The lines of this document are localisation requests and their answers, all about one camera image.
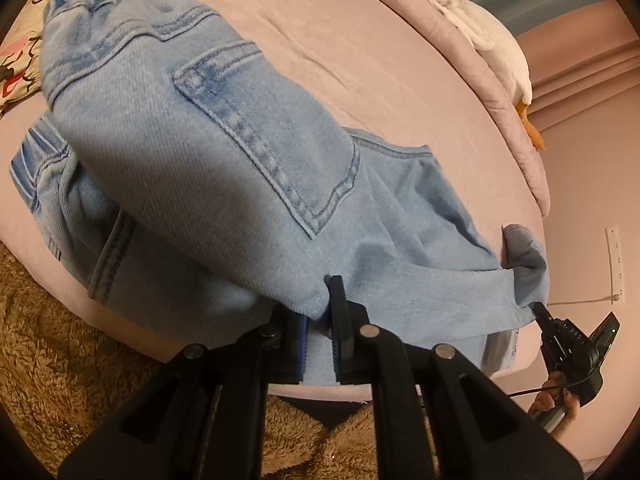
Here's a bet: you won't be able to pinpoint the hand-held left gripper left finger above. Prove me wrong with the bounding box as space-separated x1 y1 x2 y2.
57 305 309 480

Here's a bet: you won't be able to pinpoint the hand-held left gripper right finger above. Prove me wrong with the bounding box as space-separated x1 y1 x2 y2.
325 274 584 480

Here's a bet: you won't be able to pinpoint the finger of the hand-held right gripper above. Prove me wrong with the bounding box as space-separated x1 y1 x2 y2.
532 302 557 332

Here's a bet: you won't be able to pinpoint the light blue denim pants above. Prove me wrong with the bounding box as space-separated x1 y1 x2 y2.
10 0 552 387

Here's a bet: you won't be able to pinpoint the person's right hand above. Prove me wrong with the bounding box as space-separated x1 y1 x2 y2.
529 371 585 434

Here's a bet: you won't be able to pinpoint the pink comforter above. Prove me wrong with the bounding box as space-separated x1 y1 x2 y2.
344 0 552 219

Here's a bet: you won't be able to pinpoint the brown fluffy rug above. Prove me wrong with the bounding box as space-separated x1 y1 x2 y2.
0 244 382 480

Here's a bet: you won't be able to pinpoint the pink curtain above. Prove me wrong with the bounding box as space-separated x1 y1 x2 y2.
514 0 640 116

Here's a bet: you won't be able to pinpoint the pink bed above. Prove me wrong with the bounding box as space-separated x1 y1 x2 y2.
0 0 551 403

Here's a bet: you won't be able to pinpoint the white goose plush toy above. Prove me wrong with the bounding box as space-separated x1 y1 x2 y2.
397 0 547 152

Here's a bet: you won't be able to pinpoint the printed pillow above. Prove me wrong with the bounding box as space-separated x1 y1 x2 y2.
0 0 157 117

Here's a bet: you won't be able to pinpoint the thin black cable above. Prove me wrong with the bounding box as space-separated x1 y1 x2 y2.
506 384 553 399

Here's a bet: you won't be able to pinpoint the white wall power strip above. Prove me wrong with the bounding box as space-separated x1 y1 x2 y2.
605 225 626 304

